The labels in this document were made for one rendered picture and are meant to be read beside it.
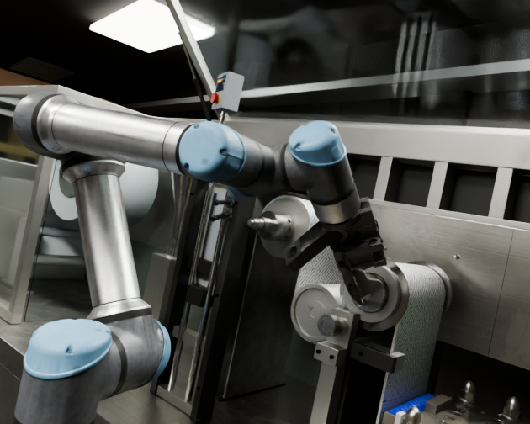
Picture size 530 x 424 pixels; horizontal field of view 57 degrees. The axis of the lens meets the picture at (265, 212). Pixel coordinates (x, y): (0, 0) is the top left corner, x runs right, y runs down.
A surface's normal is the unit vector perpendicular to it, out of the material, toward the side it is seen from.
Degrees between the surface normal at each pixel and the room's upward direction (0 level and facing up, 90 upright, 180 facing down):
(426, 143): 90
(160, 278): 90
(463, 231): 90
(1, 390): 90
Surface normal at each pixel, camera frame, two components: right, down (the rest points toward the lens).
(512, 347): -0.62, -0.12
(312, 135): -0.34, -0.73
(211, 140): -0.43, -0.08
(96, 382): 0.88, 0.18
